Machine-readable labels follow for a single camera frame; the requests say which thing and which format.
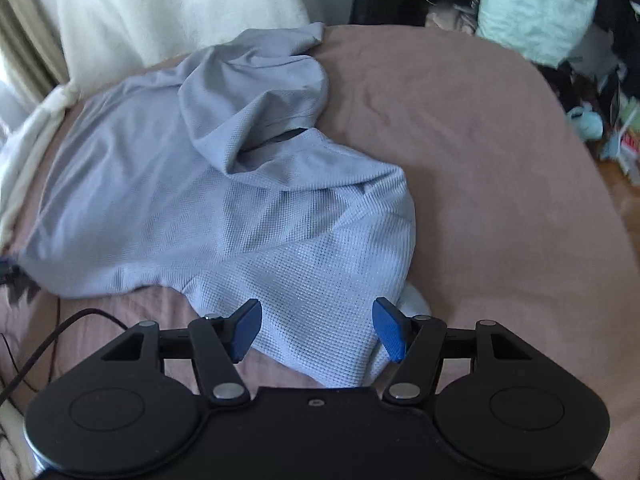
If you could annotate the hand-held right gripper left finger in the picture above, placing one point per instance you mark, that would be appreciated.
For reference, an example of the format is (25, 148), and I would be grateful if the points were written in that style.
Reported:
(246, 330)

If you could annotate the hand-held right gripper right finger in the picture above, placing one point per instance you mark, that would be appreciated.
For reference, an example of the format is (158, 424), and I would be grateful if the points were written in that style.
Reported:
(389, 330)

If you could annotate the lavender grey shirt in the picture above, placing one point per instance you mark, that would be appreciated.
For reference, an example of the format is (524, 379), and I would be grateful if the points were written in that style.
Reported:
(210, 200)

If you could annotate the cream white cloth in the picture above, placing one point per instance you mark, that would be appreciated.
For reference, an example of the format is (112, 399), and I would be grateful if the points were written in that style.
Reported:
(30, 140)

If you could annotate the light blue plush toy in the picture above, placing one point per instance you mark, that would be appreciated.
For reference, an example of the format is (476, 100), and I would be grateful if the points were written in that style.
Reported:
(586, 122)

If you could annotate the colourful packet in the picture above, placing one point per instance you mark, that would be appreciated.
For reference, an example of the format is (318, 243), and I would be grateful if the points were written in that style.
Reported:
(627, 145)

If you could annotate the pale pink cloth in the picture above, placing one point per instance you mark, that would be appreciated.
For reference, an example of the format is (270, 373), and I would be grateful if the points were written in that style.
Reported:
(450, 17)

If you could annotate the white duvet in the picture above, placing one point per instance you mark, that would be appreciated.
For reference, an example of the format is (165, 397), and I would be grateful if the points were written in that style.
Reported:
(175, 5)

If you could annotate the mint green bag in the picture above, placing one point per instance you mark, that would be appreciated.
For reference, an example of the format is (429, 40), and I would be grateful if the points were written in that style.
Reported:
(535, 10)

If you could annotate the beige curtain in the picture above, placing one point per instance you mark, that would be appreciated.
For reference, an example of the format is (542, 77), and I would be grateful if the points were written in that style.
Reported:
(27, 35)

